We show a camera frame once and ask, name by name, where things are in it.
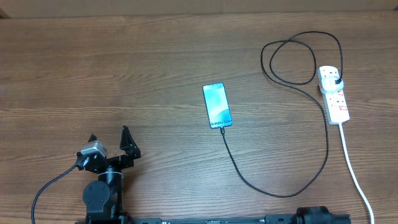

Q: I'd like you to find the blue Galaxy smartphone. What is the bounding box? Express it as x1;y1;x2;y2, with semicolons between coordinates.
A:
202;83;233;129

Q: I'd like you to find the black USB-C charger cable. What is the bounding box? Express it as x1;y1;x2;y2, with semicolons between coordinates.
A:
220;30;345;198

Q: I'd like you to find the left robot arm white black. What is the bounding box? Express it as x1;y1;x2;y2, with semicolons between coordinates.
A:
30;126;141;224

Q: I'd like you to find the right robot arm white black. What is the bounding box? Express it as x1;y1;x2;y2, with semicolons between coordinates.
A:
292;206;333;224

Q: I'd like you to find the white charger plug adapter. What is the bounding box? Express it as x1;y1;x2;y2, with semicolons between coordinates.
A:
319;77;344;94

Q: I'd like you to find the white power strip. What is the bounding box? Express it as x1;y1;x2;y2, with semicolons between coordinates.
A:
317;66;349;124

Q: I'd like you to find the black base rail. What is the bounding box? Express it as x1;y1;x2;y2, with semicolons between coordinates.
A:
74;213;352;224

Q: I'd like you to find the white power strip cord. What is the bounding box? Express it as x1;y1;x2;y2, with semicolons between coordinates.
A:
338;123;376;224

